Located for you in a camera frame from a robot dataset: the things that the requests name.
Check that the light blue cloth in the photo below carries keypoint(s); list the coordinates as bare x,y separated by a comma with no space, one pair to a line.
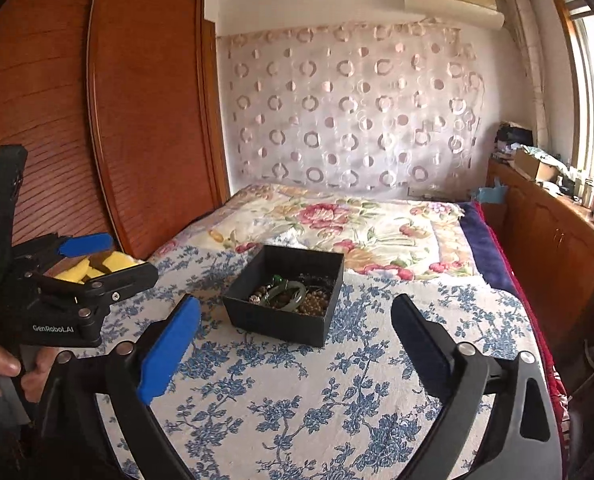
489,195

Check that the brown wooden wardrobe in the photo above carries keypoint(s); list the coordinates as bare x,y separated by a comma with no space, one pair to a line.
147,110

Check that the blue floral bedspread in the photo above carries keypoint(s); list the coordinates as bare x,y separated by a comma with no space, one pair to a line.
327,410

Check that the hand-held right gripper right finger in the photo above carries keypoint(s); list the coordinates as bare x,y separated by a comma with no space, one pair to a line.
419,345

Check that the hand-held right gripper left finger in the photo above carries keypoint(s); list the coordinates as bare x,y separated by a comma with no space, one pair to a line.
169,345

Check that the purple blanket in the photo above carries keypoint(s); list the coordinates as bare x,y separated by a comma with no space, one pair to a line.
479,240

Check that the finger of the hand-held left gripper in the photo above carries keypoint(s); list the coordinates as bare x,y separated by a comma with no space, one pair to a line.
87,244
127,280

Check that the open cardboard box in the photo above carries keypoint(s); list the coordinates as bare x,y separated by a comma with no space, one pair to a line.
532,165

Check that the circle patterned sheer curtain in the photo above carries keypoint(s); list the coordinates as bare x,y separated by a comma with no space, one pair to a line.
352,110

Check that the pink flowered quilt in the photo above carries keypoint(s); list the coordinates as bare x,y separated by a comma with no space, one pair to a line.
327,215

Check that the low wooden cabinet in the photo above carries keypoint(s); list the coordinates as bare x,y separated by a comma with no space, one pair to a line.
552,250

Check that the pale green jade bangle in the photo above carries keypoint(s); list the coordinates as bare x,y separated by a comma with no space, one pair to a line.
287,294

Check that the lace window curtain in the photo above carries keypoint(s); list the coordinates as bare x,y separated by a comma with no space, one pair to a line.
529,60

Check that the pile of dark clothes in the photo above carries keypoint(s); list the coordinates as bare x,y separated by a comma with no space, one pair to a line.
514,137

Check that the black square box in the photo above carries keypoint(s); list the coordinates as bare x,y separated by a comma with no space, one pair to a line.
272,325

